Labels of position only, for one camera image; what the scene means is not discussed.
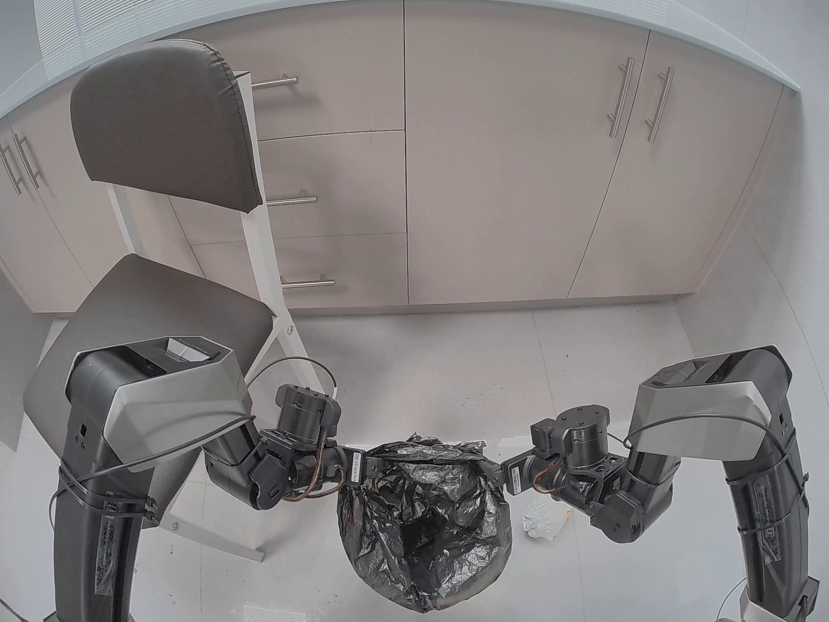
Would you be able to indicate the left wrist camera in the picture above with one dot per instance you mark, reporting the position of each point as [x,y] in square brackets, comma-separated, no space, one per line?
[331,420]

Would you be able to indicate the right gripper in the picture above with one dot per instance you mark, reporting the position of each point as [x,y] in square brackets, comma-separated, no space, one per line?
[516,479]

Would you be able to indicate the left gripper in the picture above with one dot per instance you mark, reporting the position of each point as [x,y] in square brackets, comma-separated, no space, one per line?
[358,469]

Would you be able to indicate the grey padded white-framed chair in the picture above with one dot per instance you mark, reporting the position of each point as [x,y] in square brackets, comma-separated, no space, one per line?
[168,127]

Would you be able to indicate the clear wrapper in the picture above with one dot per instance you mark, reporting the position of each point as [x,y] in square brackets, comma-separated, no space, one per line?
[544,522]

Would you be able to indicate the black plastic bag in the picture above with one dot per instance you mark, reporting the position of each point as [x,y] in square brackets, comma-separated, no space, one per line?
[421,496]

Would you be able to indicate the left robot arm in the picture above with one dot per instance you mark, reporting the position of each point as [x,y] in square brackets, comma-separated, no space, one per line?
[168,399]

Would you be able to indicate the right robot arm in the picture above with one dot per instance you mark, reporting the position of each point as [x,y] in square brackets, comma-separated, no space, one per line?
[699,412]

